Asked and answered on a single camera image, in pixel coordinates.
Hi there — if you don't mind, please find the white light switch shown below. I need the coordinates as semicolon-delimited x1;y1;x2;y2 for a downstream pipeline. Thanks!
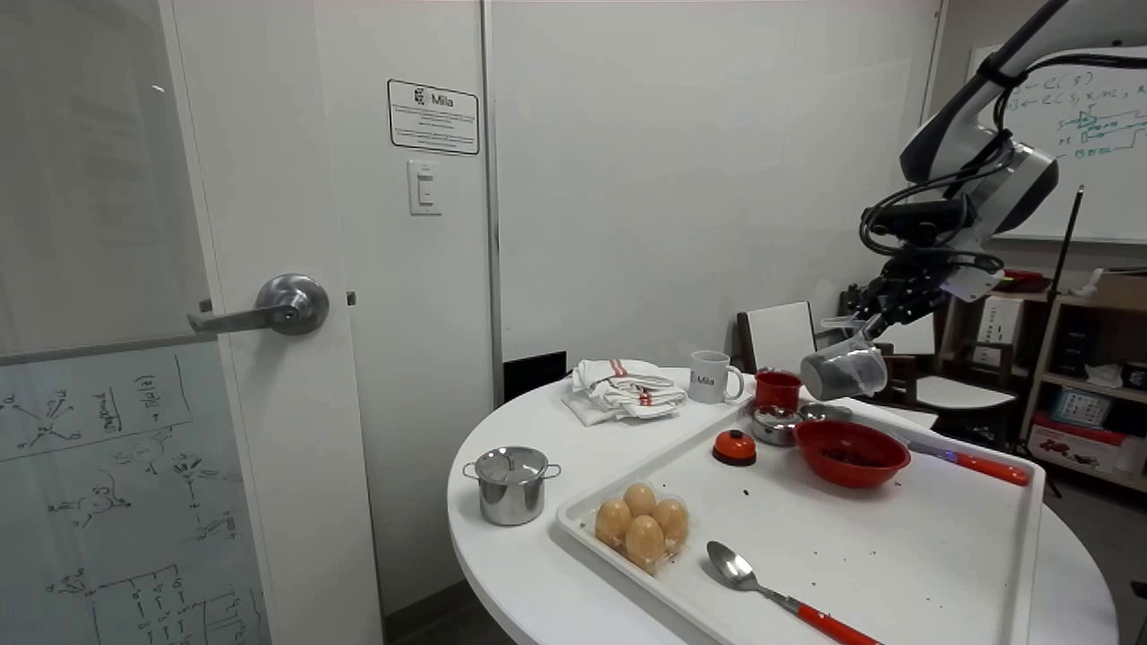
410;161;441;213

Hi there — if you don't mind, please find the wooden shelf unit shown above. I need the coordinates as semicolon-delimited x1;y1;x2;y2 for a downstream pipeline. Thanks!
941;269;1147;489

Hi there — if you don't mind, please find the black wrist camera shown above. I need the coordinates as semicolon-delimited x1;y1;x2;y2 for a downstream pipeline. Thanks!
860;197;972;254

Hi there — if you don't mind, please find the black box on floor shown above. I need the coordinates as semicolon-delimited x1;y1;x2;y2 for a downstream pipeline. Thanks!
502;352;567;402

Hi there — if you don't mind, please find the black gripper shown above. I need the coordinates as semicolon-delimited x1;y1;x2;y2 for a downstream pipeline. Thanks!
860;252;1003;343

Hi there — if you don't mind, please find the red handled metal spoon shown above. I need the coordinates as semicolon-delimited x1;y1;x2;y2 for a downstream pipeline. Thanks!
705;539;884;645

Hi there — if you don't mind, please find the orange bowl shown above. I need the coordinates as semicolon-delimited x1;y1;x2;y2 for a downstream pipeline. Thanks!
795;420;911;489

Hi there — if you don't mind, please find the bag of potatoes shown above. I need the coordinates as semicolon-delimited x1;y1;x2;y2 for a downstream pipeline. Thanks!
597;482;692;572

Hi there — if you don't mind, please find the white mug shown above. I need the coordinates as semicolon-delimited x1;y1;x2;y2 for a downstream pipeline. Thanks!
690;352;746;406

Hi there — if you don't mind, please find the white wall sign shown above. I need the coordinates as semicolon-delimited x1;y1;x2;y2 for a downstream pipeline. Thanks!
386;80;481;155

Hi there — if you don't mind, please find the steel strainer cup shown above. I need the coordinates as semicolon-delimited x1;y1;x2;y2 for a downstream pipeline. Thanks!
750;409;799;449

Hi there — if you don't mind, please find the red mug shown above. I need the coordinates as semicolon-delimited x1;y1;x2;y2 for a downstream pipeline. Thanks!
758;373;803;415

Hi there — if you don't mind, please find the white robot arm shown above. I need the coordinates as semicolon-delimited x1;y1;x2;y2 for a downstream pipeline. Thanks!
856;0;1147;343

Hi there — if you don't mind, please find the small orange round timer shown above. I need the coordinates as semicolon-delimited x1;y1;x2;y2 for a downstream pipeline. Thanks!
714;429;758;467

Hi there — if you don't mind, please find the metal door handle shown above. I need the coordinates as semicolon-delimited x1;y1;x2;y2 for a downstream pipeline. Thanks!
192;271;329;336

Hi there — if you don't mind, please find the white red striped cloth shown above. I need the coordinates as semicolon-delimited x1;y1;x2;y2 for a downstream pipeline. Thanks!
565;357;686;425

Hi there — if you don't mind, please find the small steel pot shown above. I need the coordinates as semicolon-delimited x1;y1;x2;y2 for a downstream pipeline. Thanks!
464;443;565;527

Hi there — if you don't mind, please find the white plastic tray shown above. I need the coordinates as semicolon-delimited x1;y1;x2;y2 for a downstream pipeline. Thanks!
555;412;1044;645

